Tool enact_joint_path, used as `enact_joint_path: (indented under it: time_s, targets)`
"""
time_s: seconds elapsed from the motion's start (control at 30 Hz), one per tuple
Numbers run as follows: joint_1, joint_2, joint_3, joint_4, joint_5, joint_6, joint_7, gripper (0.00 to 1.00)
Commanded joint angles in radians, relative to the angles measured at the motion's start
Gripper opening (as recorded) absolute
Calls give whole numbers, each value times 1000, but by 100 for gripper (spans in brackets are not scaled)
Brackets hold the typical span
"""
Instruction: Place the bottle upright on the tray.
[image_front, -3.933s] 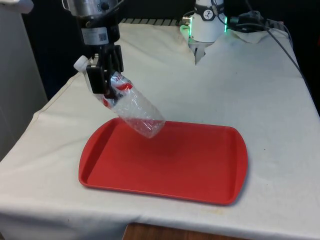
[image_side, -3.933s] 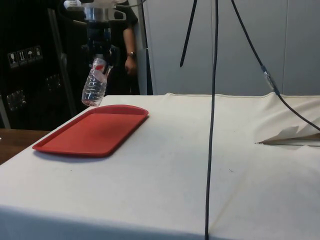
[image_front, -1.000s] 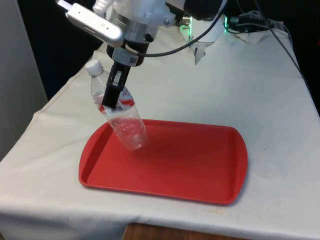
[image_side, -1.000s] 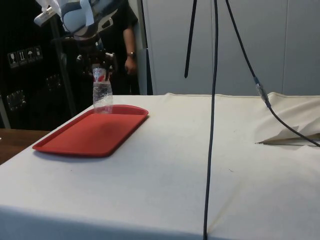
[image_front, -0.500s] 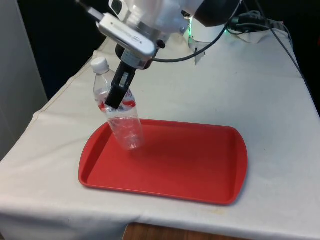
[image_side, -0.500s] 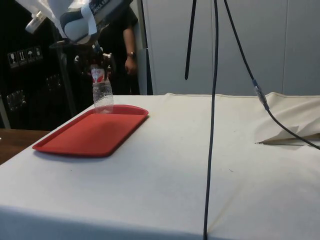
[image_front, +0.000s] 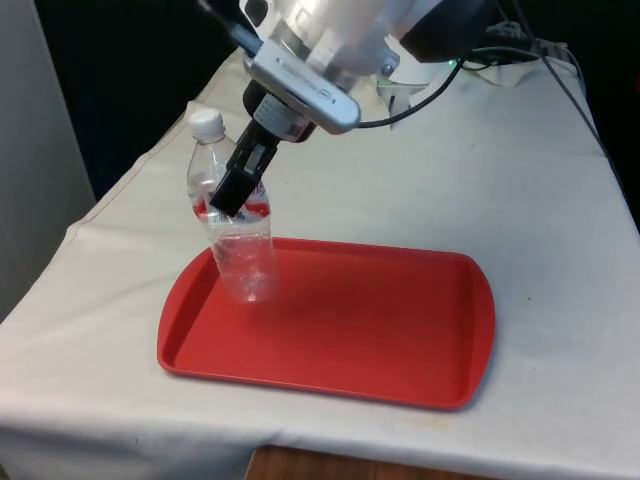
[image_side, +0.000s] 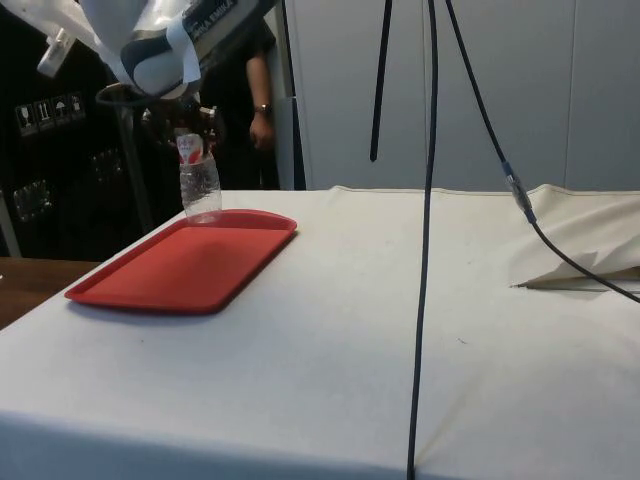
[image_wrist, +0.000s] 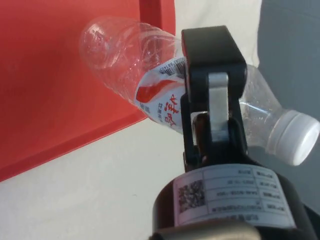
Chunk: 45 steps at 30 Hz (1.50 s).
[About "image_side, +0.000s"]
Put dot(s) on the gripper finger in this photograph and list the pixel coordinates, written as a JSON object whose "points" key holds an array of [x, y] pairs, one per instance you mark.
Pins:
{"points": [[207, 122]]}

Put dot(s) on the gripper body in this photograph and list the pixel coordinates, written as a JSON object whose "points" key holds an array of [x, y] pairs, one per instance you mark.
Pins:
{"points": [[167, 114]]}

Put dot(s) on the clear plastic bottle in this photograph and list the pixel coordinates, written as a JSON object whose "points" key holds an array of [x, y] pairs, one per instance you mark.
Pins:
{"points": [[200, 190]]}

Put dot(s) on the red tray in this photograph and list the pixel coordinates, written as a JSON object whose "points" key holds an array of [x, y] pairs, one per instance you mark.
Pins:
{"points": [[185, 260]]}

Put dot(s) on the person in dark clothes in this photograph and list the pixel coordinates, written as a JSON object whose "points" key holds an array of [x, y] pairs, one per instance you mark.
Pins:
{"points": [[235, 100]]}

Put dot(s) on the wristwatch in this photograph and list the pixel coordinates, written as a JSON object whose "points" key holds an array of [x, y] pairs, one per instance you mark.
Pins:
{"points": [[263, 107]]}

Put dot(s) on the grey metal pole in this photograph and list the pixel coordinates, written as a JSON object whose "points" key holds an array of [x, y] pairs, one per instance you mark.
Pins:
{"points": [[136, 175]]}

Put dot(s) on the black cabinet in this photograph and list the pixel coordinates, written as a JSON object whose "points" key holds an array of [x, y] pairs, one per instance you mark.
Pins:
{"points": [[60, 150]]}

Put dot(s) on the pale locker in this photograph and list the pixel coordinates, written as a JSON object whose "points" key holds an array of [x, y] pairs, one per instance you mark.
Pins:
{"points": [[610, 90], [425, 100]]}

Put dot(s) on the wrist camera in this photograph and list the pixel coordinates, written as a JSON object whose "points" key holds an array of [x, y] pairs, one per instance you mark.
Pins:
{"points": [[52, 55]]}

